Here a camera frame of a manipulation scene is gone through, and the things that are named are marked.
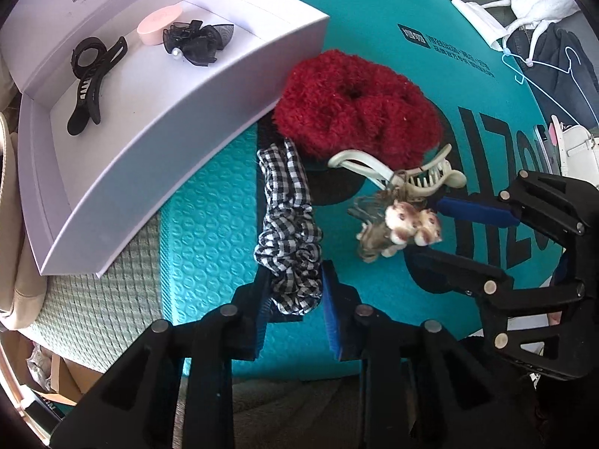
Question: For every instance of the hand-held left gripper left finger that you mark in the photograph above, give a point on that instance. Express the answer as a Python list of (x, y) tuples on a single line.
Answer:
[(259, 332)]

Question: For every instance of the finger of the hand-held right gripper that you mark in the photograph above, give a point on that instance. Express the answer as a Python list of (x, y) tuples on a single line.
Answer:
[(477, 213), (458, 266)]

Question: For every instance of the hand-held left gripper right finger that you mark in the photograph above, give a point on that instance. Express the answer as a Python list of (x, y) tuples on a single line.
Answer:
[(334, 322)]

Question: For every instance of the brown flower hair clip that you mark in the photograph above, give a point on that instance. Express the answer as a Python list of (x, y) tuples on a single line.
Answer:
[(407, 222)]

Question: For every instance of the black white checked scrunchie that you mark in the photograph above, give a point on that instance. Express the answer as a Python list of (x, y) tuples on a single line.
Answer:
[(285, 215)]

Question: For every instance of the cream hair claw clip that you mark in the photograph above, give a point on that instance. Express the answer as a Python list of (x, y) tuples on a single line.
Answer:
[(360, 163)]

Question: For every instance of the red fluffy scrunchie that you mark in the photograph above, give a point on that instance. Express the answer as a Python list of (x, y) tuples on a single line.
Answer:
[(327, 112)]

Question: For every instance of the white gift box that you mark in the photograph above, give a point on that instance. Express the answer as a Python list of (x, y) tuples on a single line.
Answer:
[(154, 117)]

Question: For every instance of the black hair claw clip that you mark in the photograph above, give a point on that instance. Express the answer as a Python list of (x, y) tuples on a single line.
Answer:
[(86, 98)]

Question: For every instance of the black bow hair clip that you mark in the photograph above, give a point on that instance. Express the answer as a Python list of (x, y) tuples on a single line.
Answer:
[(201, 44)]

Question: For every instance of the pink round case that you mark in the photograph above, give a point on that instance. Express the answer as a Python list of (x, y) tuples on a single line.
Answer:
[(157, 25)]

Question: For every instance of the teal bubble mailer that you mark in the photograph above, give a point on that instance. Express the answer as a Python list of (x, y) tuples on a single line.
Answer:
[(210, 243)]

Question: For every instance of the white handbag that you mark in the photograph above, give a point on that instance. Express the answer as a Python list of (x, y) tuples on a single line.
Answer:
[(578, 147)]

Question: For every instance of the green sofa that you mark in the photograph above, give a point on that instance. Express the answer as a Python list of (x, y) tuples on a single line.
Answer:
[(93, 308)]

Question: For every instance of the dark clothing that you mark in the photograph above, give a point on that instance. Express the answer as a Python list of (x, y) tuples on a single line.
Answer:
[(547, 56)]

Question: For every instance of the white face mask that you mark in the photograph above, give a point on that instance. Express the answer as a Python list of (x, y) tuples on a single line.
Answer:
[(482, 21)]

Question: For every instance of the open cardboard box with clutter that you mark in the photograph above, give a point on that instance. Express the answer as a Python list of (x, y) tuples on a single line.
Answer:
[(70, 379)]

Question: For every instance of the white hoodie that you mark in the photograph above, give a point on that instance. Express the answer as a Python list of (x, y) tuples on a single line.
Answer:
[(543, 0)]

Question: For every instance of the beige hat with black lining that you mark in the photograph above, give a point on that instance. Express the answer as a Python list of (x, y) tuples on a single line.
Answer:
[(18, 299)]

